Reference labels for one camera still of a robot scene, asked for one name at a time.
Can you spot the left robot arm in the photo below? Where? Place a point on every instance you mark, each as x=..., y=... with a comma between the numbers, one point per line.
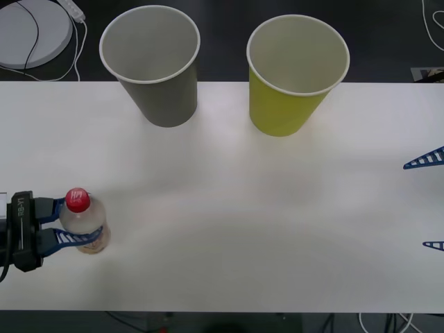
x=2, y=204

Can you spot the small red-capped plastic bottle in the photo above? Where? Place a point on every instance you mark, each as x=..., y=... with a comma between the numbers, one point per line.
x=81, y=218

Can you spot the round pale grey disc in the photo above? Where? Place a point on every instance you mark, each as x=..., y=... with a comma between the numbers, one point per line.
x=14, y=38

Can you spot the grey plastic waste bin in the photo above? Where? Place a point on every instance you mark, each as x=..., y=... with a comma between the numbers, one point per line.
x=166, y=100

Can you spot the white power strip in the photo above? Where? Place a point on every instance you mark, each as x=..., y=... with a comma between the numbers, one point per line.
x=74, y=8

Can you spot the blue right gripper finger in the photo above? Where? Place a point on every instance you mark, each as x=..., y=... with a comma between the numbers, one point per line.
x=437, y=245
x=431, y=157

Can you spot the yellow-green plastic waste bin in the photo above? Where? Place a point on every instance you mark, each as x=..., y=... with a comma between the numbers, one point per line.
x=277, y=111

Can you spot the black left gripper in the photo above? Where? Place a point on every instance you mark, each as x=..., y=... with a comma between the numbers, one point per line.
x=24, y=236

